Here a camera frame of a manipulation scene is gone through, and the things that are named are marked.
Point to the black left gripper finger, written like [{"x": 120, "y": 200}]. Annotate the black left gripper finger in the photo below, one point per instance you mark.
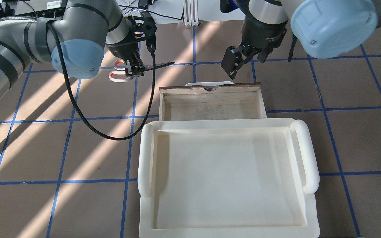
[{"x": 134, "y": 68}]

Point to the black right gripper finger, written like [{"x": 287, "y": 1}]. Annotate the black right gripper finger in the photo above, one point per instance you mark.
[
  {"x": 262, "y": 56},
  {"x": 235, "y": 57}
]

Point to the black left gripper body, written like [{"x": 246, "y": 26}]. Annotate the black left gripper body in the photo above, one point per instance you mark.
[{"x": 121, "y": 49}]

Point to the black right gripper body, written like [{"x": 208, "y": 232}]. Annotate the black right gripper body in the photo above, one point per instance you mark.
[{"x": 264, "y": 33}]

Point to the red handled scissors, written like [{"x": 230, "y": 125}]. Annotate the red handled scissors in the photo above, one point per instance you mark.
[{"x": 124, "y": 71}]

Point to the white drawer handle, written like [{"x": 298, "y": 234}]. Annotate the white drawer handle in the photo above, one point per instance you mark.
[{"x": 209, "y": 84}]

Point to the dark wooden drawer box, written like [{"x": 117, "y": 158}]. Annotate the dark wooden drawer box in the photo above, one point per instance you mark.
[{"x": 223, "y": 102}]

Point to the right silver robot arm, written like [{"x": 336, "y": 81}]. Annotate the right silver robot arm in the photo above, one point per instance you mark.
[{"x": 325, "y": 28}]

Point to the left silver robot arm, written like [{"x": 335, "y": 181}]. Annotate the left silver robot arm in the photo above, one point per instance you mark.
[{"x": 86, "y": 28}]

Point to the cream plastic tray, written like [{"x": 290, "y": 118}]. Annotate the cream plastic tray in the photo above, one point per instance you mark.
[{"x": 245, "y": 178}]

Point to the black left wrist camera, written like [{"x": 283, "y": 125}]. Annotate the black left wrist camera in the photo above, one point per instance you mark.
[{"x": 144, "y": 28}]

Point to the aluminium frame post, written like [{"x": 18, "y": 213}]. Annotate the aluminium frame post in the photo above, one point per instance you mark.
[{"x": 190, "y": 11}]

